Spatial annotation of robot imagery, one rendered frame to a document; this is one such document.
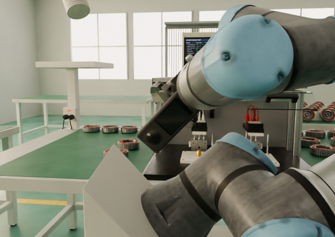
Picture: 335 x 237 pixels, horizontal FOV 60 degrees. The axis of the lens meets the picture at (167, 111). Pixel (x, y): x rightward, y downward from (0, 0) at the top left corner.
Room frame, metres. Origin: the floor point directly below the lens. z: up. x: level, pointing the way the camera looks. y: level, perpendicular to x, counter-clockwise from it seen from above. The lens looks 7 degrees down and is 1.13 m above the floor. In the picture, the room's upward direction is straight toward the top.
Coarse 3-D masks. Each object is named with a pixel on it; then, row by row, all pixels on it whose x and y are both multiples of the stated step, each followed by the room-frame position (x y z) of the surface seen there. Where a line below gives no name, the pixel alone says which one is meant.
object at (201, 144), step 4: (192, 140) 1.34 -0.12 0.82; (196, 140) 1.34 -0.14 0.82; (200, 140) 1.33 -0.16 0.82; (204, 140) 1.33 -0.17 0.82; (192, 144) 1.34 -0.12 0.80; (196, 144) 1.34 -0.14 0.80; (200, 144) 1.33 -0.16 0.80; (204, 144) 1.33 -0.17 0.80; (192, 148) 1.34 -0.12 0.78; (196, 148) 1.34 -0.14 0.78; (200, 148) 1.33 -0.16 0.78; (204, 148) 1.33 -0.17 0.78
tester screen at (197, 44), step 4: (188, 40) 1.35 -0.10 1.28; (192, 40) 1.35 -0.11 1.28; (196, 40) 1.35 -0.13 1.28; (200, 40) 1.34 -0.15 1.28; (204, 40) 1.34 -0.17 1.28; (188, 44) 1.35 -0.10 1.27; (192, 44) 1.35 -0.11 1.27; (196, 44) 1.35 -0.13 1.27; (200, 44) 1.34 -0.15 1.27; (204, 44) 1.34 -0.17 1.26; (188, 48) 1.35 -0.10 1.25; (192, 48) 1.35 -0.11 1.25; (196, 48) 1.35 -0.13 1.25; (200, 48) 1.34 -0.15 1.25; (188, 52) 1.35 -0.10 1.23; (192, 52) 1.35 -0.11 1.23; (196, 52) 1.35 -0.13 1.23
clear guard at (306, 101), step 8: (264, 96) 1.07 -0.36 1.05; (304, 96) 1.06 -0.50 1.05; (312, 96) 1.06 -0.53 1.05; (248, 104) 1.05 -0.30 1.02; (256, 104) 1.05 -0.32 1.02; (264, 104) 1.05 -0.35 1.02; (272, 104) 1.04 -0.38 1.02; (280, 104) 1.04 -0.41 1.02; (288, 104) 1.04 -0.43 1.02; (296, 104) 1.04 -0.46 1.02; (304, 104) 1.03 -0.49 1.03; (312, 104) 1.03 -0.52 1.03
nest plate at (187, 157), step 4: (184, 152) 1.27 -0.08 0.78; (188, 152) 1.27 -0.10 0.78; (192, 152) 1.27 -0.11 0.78; (184, 156) 1.21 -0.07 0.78; (188, 156) 1.21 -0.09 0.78; (192, 156) 1.21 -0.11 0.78; (196, 156) 1.21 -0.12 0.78; (180, 160) 1.15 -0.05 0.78; (184, 160) 1.15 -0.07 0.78; (188, 160) 1.15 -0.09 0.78; (192, 160) 1.15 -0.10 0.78
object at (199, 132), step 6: (198, 120) 1.31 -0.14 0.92; (204, 120) 1.31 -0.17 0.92; (192, 126) 1.26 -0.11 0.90; (198, 126) 1.26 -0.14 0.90; (204, 126) 1.26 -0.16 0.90; (192, 132) 1.24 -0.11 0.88; (198, 132) 1.24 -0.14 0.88; (204, 132) 1.23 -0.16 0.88; (198, 138) 1.36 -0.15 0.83; (204, 138) 1.35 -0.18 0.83
